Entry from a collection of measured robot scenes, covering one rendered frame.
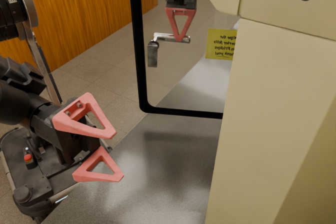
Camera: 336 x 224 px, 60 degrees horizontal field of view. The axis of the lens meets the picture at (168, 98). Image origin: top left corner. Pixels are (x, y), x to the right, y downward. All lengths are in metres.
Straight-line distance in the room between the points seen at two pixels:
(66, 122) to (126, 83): 2.15
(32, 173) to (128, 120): 0.80
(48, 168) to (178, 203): 1.11
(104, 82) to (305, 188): 2.26
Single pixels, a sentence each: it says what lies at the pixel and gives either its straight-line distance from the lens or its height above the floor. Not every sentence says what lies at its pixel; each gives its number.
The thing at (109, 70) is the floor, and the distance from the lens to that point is 2.73.
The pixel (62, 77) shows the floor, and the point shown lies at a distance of 2.76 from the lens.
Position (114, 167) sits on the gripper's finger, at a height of 1.16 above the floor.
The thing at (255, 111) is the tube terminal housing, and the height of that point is 1.30.
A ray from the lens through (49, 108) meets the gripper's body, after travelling 0.49.
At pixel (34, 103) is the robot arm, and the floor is 1.23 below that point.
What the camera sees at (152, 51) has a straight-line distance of 0.66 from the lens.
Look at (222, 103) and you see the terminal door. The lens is 0.76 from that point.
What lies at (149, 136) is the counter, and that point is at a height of 0.94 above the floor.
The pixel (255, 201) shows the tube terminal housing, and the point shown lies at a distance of 0.50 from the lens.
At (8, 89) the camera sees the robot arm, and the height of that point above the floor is 1.28.
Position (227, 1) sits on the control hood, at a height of 1.42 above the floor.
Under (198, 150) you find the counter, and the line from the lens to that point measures 0.78.
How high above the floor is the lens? 1.54
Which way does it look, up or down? 41 degrees down
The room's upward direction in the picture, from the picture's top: straight up
